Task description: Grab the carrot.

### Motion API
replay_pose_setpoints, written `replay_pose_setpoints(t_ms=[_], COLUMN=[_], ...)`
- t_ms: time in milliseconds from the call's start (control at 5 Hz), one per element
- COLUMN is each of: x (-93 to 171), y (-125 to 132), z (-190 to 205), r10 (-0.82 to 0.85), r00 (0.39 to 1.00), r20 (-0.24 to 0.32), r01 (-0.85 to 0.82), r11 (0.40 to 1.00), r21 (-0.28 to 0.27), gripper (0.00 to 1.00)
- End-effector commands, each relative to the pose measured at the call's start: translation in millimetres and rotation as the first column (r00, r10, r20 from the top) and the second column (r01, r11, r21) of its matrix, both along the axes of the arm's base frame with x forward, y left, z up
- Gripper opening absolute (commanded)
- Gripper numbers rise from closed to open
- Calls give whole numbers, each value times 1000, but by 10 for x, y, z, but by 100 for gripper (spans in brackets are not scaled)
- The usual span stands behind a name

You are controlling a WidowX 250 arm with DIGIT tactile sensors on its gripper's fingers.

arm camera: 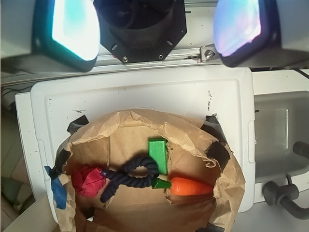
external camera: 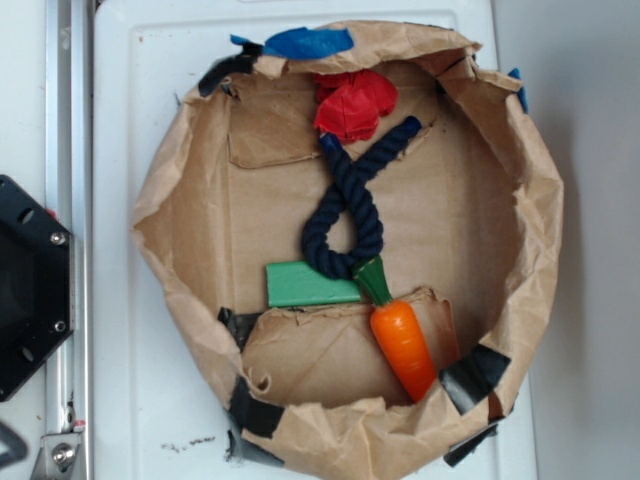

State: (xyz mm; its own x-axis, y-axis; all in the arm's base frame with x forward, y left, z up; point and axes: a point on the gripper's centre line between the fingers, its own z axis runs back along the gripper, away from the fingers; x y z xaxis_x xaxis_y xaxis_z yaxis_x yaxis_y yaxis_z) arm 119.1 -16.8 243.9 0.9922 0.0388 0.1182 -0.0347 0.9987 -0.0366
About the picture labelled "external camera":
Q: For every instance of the orange toy carrot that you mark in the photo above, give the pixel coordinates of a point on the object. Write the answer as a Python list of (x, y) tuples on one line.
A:
[(397, 331)]

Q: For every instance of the brown paper-lined bin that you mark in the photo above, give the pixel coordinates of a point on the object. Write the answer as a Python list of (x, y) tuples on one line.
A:
[(472, 215)]

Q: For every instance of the green wooden block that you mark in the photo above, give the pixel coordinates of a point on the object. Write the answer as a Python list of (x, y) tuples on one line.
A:
[(297, 284)]

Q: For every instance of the red crumpled paper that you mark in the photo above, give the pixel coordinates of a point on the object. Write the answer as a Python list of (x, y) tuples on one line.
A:
[(351, 104)]

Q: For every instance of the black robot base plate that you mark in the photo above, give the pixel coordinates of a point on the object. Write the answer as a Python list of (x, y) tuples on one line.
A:
[(35, 286)]

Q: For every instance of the aluminium extrusion rail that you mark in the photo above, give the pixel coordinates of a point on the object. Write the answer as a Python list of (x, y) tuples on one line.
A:
[(69, 29)]

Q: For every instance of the metal corner bracket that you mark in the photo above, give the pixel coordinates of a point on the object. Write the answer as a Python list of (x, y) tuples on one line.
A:
[(60, 457)]

